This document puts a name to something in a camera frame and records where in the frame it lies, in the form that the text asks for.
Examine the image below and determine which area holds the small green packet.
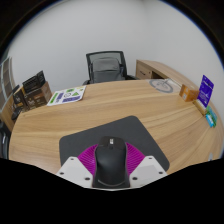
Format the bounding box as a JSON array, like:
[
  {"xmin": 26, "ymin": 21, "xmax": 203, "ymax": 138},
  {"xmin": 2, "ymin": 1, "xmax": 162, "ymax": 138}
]
[{"xmin": 204, "ymin": 106, "xmax": 218, "ymax": 129}]

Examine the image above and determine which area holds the wooden side desk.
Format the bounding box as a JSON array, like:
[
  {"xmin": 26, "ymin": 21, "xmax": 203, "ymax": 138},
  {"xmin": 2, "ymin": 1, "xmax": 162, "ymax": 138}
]
[{"xmin": 135, "ymin": 59, "xmax": 191, "ymax": 88}]

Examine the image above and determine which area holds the small orange box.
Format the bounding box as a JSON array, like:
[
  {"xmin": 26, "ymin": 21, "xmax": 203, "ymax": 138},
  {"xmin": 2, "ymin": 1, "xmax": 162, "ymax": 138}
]
[{"xmin": 179, "ymin": 84, "xmax": 200, "ymax": 103}]

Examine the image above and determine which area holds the wide brown cardboard box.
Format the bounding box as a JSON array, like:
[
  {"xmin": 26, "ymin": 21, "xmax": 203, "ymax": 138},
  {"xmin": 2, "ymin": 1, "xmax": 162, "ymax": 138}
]
[{"xmin": 23, "ymin": 81, "xmax": 53, "ymax": 110}]

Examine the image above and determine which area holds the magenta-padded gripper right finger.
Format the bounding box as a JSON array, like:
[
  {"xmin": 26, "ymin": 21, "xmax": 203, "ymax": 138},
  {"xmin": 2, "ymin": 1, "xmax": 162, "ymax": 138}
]
[{"xmin": 124, "ymin": 141, "xmax": 168, "ymax": 189}]

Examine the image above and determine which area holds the purple sign card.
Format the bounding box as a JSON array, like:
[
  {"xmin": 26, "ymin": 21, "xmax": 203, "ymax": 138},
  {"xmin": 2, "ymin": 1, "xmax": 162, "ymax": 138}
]
[{"xmin": 196, "ymin": 74, "xmax": 215, "ymax": 109}]

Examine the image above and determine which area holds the black display box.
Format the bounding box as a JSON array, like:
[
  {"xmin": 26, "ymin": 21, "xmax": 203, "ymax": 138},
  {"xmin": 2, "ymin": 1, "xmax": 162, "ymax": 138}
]
[{"xmin": 21, "ymin": 70, "xmax": 47, "ymax": 94}]

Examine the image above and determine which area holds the black mesh office chair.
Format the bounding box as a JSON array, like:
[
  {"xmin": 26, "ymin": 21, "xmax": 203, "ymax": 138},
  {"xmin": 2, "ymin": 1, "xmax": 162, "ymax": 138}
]
[{"xmin": 82, "ymin": 50, "xmax": 139, "ymax": 86}]

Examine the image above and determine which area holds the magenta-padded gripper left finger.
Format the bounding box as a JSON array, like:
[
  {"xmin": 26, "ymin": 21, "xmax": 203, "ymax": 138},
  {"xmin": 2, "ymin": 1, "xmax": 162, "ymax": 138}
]
[{"xmin": 55, "ymin": 143, "xmax": 100, "ymax": 188}]

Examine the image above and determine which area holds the printed paper sheet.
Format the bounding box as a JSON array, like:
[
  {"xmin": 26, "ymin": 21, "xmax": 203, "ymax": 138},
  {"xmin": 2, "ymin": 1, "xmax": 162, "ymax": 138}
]
[{"xmin": 46, "ymin": 85, "xmax": 87, "ymax": 107}]

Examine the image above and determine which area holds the round grey disc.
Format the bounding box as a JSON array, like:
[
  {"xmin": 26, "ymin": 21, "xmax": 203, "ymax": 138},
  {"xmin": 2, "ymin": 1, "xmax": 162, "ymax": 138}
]
[{"xmin": 148, "ymin": 78, "xmax": 174, "ymax": 94}]

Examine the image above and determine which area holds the dark grey mouse pad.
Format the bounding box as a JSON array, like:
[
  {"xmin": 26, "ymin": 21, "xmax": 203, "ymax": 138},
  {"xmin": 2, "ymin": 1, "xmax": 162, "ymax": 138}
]
[{"xmin": 58, "ymin": 115, "xmax": 171, "ymax": 173}]

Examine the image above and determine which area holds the black computer mouse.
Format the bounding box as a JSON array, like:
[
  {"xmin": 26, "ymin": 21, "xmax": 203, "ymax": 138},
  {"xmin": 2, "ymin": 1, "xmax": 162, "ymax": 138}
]
[{"xmin": 91, "ymin": 135, "xmax": 131, "ymax": 189}]

